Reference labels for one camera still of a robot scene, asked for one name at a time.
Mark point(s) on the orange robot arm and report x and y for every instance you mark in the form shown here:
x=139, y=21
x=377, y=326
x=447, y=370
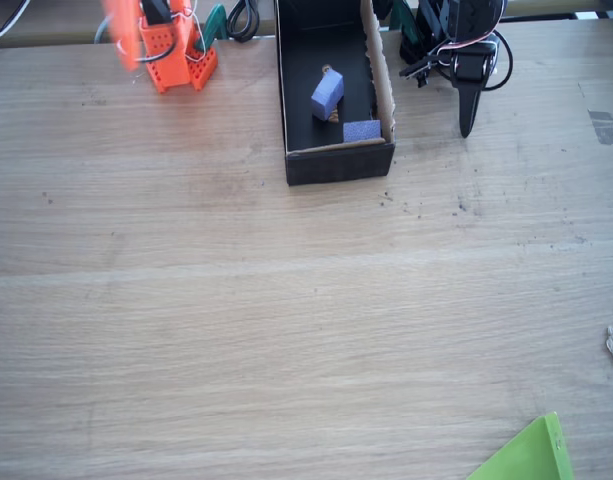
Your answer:
x=166, y=55

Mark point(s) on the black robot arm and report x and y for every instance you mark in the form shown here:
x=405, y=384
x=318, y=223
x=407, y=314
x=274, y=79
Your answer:
x=436, y=20

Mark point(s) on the light green sheet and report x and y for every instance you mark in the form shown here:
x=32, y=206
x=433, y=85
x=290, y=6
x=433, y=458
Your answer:
x=536, y=455

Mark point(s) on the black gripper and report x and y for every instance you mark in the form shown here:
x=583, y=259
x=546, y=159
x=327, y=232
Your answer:
x=467, y=95

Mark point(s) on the green clamp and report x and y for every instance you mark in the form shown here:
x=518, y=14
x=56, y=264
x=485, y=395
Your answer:
x=215, y=25
x=403, y=25

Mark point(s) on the purple block with rough face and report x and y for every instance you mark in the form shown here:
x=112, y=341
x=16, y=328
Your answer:
x=362, y=131

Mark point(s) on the black cardboard box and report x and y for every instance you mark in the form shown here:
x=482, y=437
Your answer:
x=336, y=167

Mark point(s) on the grey tape patch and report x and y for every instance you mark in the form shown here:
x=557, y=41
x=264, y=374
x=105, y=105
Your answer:
x=608, y=127

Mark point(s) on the smooth purple block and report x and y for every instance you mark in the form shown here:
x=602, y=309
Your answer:
x=326, y=95

